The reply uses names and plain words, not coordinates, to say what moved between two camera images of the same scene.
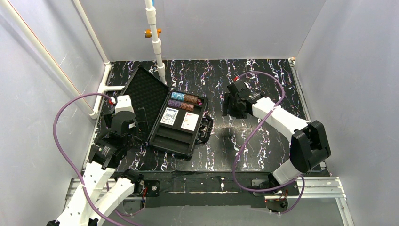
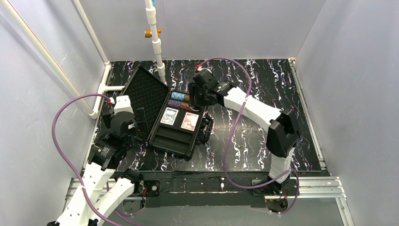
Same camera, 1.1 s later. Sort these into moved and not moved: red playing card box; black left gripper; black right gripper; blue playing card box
Moved: black right gripper
Not moved: black left gripper; blue playing card box; red playing card box
